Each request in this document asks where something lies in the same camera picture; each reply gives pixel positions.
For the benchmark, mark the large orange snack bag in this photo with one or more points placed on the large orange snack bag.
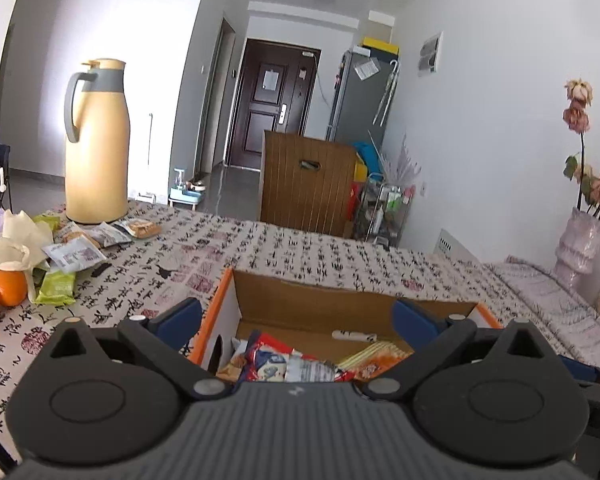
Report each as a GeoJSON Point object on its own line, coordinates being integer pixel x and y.
{"type": "Point", "coordinates": [374, 360]}

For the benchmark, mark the white crumpled plastic bag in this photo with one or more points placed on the white crumpled plastic bag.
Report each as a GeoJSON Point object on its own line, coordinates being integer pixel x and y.
{"type": "Point", "coordinates": [21, 245]}

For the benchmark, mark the green snack packet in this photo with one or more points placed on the green snack packet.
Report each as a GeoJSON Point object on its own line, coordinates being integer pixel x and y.
{"type": "Point", "coordinates": [57, 289]}

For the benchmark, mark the triangular brown snack packet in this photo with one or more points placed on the triangular brown snack packet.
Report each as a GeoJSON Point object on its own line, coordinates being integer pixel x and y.
{"type": "Point", "coordinates": [232, 370]}

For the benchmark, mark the wire storage rack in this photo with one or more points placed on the wire storage rack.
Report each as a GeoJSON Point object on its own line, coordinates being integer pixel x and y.
{"type": "Point", "coordinates": [382, 211]}

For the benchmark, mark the dried pink roses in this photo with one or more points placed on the dried pink roses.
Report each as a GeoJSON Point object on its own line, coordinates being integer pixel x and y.
{"type": "Point", "coordinates": [583, 167]}

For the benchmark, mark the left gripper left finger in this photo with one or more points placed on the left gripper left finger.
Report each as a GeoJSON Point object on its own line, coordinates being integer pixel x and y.
{"type": "Point", "coordinates": [156, 344]}

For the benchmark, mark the yellow thermos jug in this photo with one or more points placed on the yellow thermos jug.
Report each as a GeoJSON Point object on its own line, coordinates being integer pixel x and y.
{"type": "Point", "coordinates": [97, 124]}

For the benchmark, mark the red snack bag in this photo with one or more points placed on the red snack bag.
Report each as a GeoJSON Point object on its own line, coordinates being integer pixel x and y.
{"type": "Point", "coordinates": [269, 360]}

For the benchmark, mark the grey snack packets pile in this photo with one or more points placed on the grey snack packets pile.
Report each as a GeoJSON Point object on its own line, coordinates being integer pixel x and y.
{"type": "Point", "coordinates": [77, 248]}

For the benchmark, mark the dark brown entrance door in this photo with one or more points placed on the dark brown entrance door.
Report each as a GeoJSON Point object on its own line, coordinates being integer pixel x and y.
{"type": "Point", "coordinates": [275, 89]}

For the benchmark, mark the wooden chair back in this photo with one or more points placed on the wooden chair back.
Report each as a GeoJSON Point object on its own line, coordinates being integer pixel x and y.
{"type": "Point", "coordinates": [305, 183]}

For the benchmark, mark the grey refrigerator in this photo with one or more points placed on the grey refrigerator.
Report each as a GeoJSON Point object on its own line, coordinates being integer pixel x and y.
{"type": "Point", "coordinates": [361, 103]}

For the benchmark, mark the red cardboard box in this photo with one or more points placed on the red cardboard box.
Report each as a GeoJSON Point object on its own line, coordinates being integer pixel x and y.
{"type": "Point", "coordinates": [325, 323]}

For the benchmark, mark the yellow box on refrigerator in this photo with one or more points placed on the yellow box on refrigerator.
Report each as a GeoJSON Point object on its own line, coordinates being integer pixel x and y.
{"type": "Point", "coordinates": [373, 43]}

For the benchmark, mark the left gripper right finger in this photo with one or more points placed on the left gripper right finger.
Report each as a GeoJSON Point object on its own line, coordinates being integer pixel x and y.
{"type": "Point", "coordinates": [438, 334]}

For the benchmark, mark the pink ceramic vase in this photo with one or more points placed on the pink ceramic vase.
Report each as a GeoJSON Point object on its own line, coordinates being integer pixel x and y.
{"type": "Point", "coordinates": [577, 248]}

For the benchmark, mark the right orange tangerine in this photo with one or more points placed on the right orange tangerine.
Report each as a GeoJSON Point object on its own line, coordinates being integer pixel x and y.
{"type": "Point", "coordinates": [13, 288]}

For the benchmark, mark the calligraphy print tablecloth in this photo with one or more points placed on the calligraphy print tablecloth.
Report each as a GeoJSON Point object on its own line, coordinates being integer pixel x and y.
{"type": "Point", "coordinates": [191, 252]}

